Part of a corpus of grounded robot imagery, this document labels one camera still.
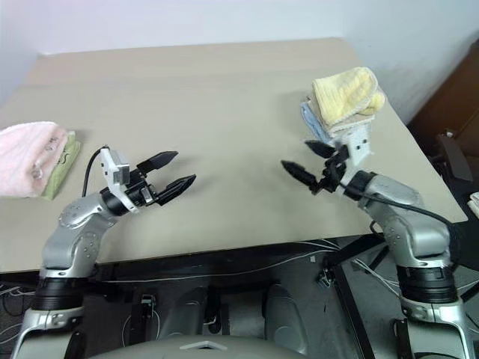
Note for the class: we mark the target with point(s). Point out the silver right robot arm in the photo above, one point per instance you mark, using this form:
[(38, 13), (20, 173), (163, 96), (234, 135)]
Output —
[(423, 232)]

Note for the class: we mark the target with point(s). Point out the grey robot torso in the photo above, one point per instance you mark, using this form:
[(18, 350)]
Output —
[(149, 349)]

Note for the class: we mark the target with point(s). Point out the pink towel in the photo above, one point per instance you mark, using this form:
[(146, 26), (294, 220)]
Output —
[(26, 157)]

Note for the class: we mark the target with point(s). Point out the yellow towel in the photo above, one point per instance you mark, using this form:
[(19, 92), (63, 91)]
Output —
[(344, 93)]

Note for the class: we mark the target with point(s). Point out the light blue towel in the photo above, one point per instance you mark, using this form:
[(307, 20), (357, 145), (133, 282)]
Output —
[(312, 119)]

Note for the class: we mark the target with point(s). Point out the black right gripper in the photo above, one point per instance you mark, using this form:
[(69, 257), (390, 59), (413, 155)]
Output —
[(333, 172)]

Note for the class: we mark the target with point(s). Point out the black post with clip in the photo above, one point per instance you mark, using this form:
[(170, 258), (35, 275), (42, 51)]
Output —
[(144, 321)]

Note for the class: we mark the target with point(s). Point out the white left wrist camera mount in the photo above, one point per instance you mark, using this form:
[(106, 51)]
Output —
[(112, 168)]

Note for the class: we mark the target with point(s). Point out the black angular stand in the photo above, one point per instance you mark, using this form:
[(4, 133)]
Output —
[(454, 157)]

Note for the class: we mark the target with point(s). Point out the black table frame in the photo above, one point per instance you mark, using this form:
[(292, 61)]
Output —
[(351, 299)]

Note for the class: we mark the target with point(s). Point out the dark wooden cabinet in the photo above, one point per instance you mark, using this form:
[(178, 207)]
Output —
[(453, 93)]

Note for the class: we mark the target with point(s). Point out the white cloth pile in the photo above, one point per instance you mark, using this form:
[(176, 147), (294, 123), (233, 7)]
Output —
[(474, 203)]

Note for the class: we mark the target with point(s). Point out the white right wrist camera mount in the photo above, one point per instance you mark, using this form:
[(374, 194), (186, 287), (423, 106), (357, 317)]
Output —
[(359, 147)]

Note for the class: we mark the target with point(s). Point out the green towel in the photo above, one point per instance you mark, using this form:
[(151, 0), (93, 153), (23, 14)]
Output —
[(61, 168)]

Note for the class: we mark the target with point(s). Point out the silver table clamp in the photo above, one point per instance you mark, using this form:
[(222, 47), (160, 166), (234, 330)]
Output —
[(325, 279)]

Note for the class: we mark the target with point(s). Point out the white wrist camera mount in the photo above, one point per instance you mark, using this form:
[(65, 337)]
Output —
[(359, 147), (112, 168)]

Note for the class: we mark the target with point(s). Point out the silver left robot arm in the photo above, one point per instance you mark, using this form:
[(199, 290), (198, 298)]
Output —
[(75, 217)]

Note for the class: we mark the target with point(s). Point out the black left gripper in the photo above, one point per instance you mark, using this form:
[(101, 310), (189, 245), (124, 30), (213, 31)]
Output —
[(142, 190)]

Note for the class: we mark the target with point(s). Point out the dark grey rounded shape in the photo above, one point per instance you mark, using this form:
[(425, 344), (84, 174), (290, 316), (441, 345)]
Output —
[(284, 318), (187, 314)]

